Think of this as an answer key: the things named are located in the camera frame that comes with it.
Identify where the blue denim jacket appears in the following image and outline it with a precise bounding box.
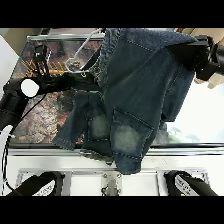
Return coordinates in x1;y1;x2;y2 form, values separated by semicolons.
52;28;200;176

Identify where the white clothes hanger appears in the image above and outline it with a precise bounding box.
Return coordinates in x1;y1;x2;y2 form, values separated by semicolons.
64;28;105;75

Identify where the silver frame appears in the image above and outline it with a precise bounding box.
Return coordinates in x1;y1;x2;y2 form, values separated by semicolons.
0;145;224;197

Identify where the black cable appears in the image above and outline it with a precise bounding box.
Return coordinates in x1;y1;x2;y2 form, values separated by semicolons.
0;131;16;193

